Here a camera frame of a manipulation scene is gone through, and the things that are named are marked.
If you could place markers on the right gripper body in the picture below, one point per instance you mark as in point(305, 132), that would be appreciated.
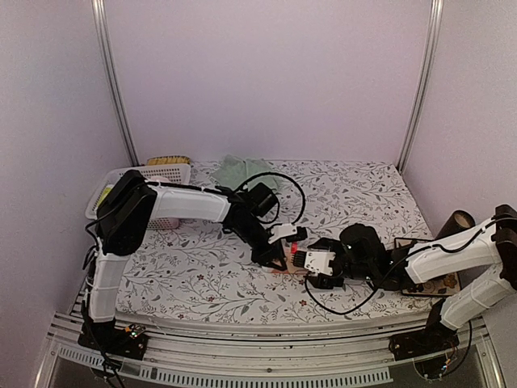
point(326, 283)

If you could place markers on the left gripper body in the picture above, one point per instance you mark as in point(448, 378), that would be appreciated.
point(258, 255)

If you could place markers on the orange patterned towel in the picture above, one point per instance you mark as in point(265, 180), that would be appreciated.
point(289, 250)

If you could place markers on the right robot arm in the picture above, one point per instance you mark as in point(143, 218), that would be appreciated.
point(491, 244)

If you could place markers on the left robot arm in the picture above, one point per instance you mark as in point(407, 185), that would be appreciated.
point(123, 216)

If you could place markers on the dark cylinder roll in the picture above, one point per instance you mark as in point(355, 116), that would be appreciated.
point(455, 228)

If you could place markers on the green towel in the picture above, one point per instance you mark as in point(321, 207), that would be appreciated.
point(232, 170)

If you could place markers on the floral tablecloth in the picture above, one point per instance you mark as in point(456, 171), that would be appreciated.
point(196, 272)

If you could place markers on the white plastic basket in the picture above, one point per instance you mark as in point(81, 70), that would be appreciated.
point(125, 178)

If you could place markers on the woven straw brush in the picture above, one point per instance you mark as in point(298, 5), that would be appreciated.
point(167, 160)

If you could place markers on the yellow rolled towel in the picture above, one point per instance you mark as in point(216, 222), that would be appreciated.
point(104, 193)

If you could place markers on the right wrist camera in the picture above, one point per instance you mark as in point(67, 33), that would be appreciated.
point(361, 243)

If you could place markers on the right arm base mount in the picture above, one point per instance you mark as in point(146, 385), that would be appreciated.
point(435, 338)

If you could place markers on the metal front rail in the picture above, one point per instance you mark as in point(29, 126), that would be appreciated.
point(192, 354)

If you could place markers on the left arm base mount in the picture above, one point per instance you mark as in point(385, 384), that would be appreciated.
point(129, 342)

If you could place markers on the right metal frame post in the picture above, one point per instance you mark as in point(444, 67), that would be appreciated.
point(430, 49)

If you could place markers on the metal frame post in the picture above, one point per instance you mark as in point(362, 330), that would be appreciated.
point(430, 49)
point(101, 27)

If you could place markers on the left metal frame post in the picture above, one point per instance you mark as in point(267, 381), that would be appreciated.
point(101, 27)

